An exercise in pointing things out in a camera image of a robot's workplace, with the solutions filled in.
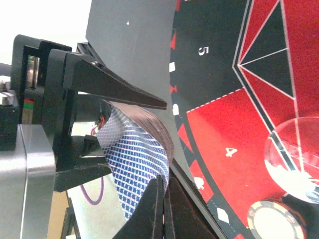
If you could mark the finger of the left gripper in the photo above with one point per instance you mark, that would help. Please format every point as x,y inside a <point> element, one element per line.
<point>79,160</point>
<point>84,74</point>

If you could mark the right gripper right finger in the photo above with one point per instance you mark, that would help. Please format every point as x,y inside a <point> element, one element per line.
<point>185,222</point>

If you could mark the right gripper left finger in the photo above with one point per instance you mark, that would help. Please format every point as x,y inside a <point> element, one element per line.
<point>147,219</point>

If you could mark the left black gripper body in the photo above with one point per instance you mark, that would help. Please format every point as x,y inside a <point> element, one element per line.
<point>27,174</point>

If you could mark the blue card deck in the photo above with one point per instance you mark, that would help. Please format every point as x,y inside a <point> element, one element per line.
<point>138,148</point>

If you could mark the clear round dealer button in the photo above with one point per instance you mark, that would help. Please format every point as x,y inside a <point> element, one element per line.
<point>292,157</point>

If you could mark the round red black poker mat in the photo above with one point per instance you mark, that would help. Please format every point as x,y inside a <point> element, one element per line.
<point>238,69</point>

